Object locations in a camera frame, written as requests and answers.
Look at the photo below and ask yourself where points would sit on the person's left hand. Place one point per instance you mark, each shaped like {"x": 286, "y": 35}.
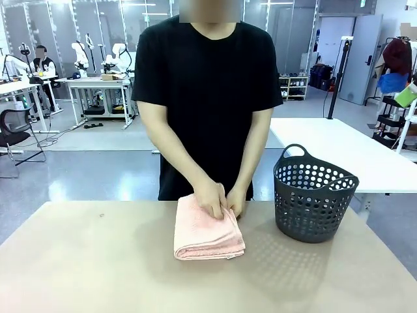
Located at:
{"x": 237, "y": 202}

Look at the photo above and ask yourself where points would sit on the person's right hand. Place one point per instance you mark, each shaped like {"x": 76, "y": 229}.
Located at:
{"x": 210, "y": 199}

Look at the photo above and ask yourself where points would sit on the pink terry towel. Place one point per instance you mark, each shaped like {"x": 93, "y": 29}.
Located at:
{"x": 202, "y": 234}

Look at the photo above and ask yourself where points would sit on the person's left forearm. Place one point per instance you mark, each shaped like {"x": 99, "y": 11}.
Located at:
{"x": 254, "y": 146}

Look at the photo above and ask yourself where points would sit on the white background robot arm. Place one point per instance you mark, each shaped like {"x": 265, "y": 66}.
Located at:
{"x": 13, "y": 63}
{"x": 117, "y": 58}
{"x": 81, "y": 55}

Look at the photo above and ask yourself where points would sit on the person's right forearm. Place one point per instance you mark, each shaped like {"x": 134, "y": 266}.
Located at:
{"x": 169, "y": 143}

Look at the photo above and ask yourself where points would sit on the dark grey perforated laundry basket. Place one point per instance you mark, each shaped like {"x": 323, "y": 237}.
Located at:
{"x": 312, "y": 208}

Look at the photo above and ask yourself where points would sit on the person's black t-shirt torso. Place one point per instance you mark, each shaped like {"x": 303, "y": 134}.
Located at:
{"x": 205, "y": 81}

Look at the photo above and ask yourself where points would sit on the white table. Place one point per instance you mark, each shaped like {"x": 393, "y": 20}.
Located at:
{"x": 345, "y": 146}

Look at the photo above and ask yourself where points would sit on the white shoe rack with shoes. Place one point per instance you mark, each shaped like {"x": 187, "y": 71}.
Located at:
{"x": 294, "y": 86}

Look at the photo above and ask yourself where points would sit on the black power strip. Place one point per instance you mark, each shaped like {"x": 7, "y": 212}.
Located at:
{"x": 96, "y": 125}

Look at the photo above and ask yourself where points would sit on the black luggage bag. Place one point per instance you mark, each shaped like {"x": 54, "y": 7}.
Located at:
{"x": 321, "y": 77}

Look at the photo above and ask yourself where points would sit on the flat cardboard box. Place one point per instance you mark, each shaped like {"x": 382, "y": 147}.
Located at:
{"x": 110, "y": 77}

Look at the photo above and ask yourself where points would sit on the white desk with cardboard box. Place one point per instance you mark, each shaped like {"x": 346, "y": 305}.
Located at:
{"x": 94, "y": 81}

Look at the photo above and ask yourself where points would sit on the black utility cart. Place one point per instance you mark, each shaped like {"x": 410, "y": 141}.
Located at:
{"x": 389, "y": 120}

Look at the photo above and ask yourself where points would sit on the grey door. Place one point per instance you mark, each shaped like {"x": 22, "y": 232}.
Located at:
{"x": 361, "y": 58}

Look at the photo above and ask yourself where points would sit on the blue plastic bag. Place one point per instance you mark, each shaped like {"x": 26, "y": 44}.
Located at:
{"x": 393, "y": 83}

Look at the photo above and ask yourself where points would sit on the green box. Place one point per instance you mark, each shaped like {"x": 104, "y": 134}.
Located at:
{"x": 406, "y": 95}

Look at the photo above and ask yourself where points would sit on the black mesh office chair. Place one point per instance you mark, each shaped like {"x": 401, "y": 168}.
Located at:
{"x": 14, "y": 130}

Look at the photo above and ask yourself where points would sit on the seated person in dark jacket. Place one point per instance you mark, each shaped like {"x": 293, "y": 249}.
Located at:
{"x": 44, "y": 66}

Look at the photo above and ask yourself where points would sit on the dark red hanging jacket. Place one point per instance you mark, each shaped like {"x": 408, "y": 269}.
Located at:
{"x": 397, "y": 57}

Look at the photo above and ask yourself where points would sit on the large brown cardboard box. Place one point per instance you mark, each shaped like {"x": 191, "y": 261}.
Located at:
{"x": 408, "y": 31}

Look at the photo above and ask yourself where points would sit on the black tripod camera stand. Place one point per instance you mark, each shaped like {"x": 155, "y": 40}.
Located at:
{"x": 337, "y": 78}

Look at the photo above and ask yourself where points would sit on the white metal frame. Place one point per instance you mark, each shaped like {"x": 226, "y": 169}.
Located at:
{"x": 407, "y": 130}

